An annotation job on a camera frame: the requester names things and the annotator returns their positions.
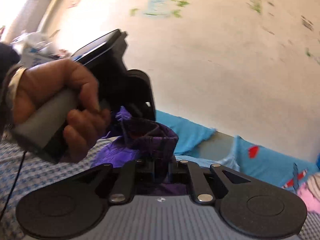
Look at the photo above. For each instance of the purple floral top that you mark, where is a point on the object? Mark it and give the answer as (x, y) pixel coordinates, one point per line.
(147, 140)

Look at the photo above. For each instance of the clear plastic bag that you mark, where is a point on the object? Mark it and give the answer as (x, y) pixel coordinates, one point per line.
(32, 38)

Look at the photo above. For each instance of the blue beige houndstooth blanket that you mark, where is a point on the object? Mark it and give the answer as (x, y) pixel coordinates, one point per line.
(50, 170)

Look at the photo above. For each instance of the cream striped folded garment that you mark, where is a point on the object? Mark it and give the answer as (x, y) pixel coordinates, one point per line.
(314, 183)

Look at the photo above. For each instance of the white ribbed curtain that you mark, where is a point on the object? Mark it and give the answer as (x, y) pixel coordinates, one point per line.
(22, 7)

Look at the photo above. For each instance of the white laundry basket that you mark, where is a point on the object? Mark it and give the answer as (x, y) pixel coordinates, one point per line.
(35, 57)

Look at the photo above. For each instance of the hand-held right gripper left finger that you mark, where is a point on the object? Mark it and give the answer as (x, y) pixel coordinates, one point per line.
(143, 171)

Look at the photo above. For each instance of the pink folded garment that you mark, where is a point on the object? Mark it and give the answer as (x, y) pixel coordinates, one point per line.
(308, 198)

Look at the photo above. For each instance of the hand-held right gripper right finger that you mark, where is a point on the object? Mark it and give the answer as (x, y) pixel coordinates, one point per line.
(178, 172)

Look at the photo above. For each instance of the person's left hand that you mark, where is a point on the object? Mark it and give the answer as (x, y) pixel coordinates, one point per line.
(50, 77)

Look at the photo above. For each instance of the light blue cloth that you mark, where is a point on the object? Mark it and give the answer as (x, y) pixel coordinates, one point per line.
(231, 161)

